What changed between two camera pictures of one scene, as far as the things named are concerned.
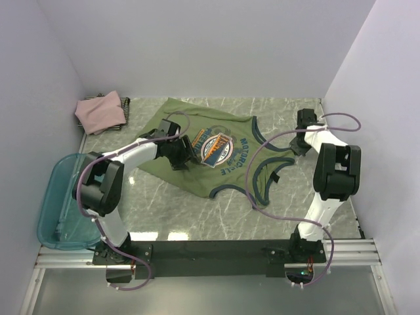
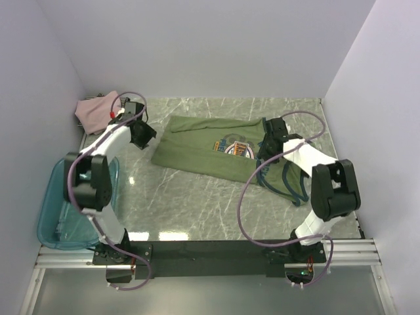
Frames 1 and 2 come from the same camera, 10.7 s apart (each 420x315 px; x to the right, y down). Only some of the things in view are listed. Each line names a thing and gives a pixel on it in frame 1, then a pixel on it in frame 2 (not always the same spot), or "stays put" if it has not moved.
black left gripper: [187, 153] → [149, 133]
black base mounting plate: [239, 258] stays put
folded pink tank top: [99, 113] stays put
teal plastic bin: [61, 224] stays put
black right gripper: [297, 150] → [262, 153]
